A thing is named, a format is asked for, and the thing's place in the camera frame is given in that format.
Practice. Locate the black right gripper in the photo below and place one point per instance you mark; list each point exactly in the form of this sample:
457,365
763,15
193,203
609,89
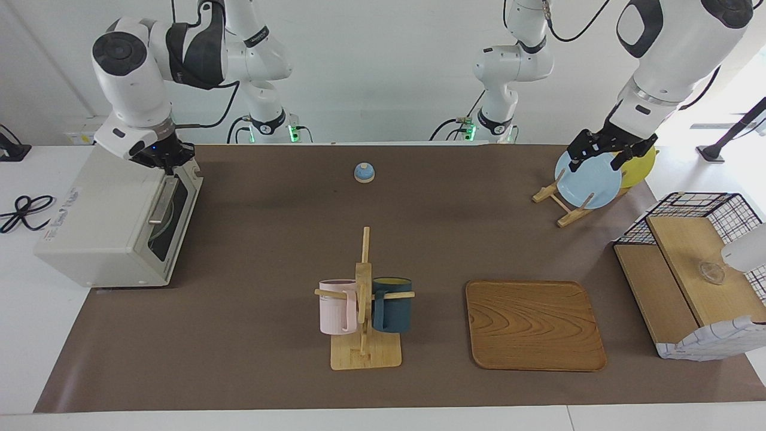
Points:
161,151

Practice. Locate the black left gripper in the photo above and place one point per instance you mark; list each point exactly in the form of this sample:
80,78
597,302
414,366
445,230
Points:
616,143

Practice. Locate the white toaster oven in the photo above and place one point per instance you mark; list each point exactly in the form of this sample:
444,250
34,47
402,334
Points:
102,209

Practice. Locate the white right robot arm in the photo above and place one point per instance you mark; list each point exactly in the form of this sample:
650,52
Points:
131,90

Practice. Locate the light blue plate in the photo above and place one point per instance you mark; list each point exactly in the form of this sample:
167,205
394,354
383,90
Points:
592,182

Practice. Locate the yellow plate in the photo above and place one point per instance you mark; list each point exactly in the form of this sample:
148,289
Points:
640,170

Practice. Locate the wooden plate rack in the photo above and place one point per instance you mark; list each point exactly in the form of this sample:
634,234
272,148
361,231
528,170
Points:
568,216

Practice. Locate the white power box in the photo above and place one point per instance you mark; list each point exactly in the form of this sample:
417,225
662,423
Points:
81,136

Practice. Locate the black tripod stand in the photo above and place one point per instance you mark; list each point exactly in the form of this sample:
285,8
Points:
715,152

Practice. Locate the brown table mat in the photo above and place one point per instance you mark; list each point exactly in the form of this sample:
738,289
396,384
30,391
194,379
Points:
269,239

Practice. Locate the wooden step shelf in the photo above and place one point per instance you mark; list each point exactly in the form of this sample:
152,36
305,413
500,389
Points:
688,257

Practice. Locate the clear glass cup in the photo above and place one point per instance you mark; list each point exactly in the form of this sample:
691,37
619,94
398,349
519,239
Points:
712,272

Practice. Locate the white rounded device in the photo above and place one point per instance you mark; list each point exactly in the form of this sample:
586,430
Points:
748,251

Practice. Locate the wooden serving tray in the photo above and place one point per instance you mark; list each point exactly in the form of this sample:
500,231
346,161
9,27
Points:
532,326

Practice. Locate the small blue lidded jar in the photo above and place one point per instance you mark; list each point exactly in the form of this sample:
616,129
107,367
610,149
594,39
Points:
364,173

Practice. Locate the pink mug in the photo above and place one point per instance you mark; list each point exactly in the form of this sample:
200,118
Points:
335,308

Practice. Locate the white checked cloth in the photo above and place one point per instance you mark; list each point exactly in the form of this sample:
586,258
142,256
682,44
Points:
712,344

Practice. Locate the dark teal mug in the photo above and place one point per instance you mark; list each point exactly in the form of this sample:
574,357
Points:
392,311

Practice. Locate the wooden mug tree stand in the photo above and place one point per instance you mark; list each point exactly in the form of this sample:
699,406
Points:
365,356

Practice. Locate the black clamp mount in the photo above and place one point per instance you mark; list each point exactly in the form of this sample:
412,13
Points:
12,152

